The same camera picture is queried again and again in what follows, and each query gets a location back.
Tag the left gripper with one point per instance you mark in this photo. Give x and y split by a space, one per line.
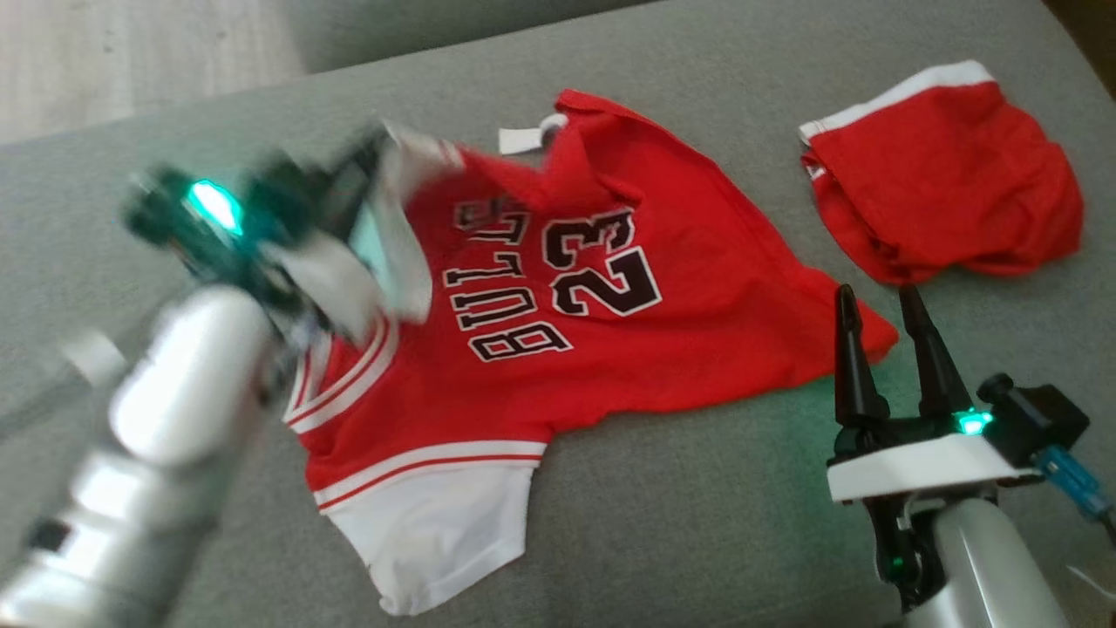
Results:
288 227

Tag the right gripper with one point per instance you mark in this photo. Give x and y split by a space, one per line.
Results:
915 462

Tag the red shorts white waistband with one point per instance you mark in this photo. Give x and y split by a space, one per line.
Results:
942 183

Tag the red Bulls basketball jersey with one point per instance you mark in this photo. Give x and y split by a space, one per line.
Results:
680 288

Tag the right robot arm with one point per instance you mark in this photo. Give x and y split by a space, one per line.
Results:
976 567

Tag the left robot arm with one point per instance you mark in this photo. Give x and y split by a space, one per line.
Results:
174 392

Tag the grey cushion with seam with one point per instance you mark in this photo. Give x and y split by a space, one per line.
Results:
392 26

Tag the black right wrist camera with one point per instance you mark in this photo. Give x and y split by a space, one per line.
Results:
1046 423

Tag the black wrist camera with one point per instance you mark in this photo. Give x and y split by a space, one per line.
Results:
153 214
1046 423

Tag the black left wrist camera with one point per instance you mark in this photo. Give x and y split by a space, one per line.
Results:
153 214

